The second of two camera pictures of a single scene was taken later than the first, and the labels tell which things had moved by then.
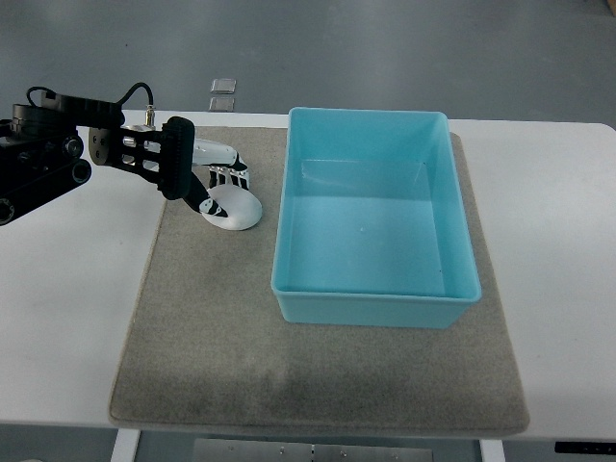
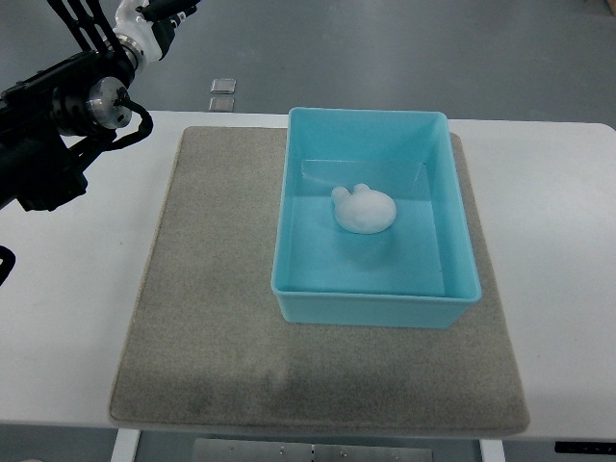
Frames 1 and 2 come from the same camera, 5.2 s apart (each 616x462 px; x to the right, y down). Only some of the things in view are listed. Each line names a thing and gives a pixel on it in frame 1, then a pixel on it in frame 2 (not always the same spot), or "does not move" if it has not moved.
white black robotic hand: x=215 y=165 -> x=146 y=28
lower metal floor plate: x=221 y=104 does not move
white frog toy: x=243 y=209 -> x=364 y=211
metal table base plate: x=304 y=450 does not move
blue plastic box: x=370 y=226 does not move
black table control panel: x=601 y=448 does not move
